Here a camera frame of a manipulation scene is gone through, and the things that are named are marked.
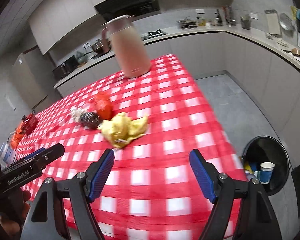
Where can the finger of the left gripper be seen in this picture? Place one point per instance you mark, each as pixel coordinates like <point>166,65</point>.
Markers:
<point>33,154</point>

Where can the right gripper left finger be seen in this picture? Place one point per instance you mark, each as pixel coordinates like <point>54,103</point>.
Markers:
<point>46,218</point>

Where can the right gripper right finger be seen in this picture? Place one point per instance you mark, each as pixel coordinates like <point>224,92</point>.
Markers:
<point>256,217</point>

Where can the blue paper cup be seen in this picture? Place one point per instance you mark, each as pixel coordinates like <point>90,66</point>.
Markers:
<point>266,172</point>

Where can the white tissue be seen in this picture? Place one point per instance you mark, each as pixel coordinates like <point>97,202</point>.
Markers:
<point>76,113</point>

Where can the steel wool scrubber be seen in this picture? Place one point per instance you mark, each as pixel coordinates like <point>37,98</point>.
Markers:
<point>90,119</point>

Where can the red plastic bag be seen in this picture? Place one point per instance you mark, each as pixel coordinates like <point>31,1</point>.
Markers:
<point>103,105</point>

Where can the yellow cloth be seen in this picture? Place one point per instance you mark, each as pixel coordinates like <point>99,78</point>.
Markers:
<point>121,130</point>

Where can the black trash bucket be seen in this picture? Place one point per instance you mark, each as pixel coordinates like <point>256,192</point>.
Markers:
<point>267,159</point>

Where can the person left hand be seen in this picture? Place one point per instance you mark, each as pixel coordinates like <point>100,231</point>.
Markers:
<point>12,227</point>

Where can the tissue pack on table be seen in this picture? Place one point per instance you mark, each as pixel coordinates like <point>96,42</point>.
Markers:
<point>7,154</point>

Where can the orange plastic bag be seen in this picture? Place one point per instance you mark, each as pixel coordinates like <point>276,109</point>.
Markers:
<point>15,138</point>

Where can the red box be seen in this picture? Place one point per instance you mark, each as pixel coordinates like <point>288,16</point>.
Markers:
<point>29,123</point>

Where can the refrigerator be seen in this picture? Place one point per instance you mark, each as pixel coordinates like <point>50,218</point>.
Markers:
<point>32,75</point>

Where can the black microwave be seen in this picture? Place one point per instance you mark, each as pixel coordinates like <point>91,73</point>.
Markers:
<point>65,68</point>

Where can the teal ceramic vase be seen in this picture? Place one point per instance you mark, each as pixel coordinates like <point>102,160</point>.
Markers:
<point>82,58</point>

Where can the red checkered tablecloth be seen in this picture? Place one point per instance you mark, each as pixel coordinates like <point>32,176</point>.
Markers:
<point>151,192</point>

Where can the pink thermos jug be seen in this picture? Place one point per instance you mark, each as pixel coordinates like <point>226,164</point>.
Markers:
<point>120,35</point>

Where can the gas stove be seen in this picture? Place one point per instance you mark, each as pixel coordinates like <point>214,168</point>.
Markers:
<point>153,34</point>

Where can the white cutting board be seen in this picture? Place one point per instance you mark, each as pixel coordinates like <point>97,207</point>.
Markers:
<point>273,22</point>

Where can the utensil holder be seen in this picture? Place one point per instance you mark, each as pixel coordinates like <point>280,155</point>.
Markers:
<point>246,22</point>

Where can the black range hood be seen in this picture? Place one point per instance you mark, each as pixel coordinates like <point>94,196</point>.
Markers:
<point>110,9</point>

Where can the metal strainer plate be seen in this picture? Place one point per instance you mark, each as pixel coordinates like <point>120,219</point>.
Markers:
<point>285,22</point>

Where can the dark wine bottle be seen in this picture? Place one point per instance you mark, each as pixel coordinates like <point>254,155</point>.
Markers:
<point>218,18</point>

